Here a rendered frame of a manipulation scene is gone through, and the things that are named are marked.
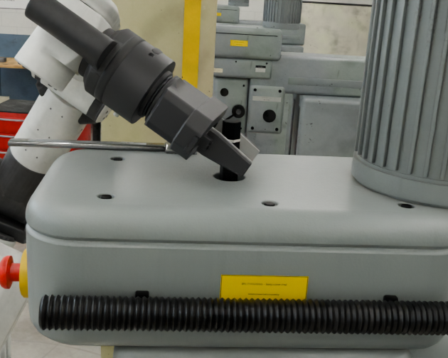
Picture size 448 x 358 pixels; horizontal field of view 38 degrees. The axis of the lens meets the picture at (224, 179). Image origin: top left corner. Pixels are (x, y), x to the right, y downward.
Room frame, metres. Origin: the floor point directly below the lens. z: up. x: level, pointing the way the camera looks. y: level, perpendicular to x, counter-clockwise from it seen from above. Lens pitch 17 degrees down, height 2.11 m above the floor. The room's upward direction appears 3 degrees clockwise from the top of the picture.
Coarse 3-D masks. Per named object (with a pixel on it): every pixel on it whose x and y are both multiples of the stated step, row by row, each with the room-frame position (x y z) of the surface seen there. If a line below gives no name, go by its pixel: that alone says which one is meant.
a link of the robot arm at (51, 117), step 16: (48, 96) 1.01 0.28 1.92; (32, 112) 1.03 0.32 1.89; (48, 112) 1.01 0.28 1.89; (64, 112) 1.00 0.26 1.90; (80, 112) 1.01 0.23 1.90; (32, 128) 1.02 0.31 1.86; (48, 128) 1.01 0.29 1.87; (64, 128) 1.01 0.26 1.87; (80, 128) 1.03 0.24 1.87; (32, 160) 1.03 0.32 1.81; (48, 160) 1.03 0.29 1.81
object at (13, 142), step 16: (16, 144) 0.80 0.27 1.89; (32, 144) 0.80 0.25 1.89; (48, 144) 0.81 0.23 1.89; (64, 144) 0.81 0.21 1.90; (80, 144) 0.81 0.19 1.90; (96, 144) 0.81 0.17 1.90; (112, 144) 0.82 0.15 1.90; (128, 144) 0.82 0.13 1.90; (144, 144) 0.83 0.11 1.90; (160, 144) 0.83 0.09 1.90
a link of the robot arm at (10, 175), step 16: (0, 160) 1.08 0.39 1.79; (16, 160) 1.03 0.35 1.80; (0, 176) 1.05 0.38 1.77; (16, 176) 1.03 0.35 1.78; (32, 176) 1.03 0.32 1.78; (0, 192) 1.04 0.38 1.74; (16, 192) 1.04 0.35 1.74; (32, 192) 1.05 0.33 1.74; (0, 208) 1.05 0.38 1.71; (16, 208) 1.05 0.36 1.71
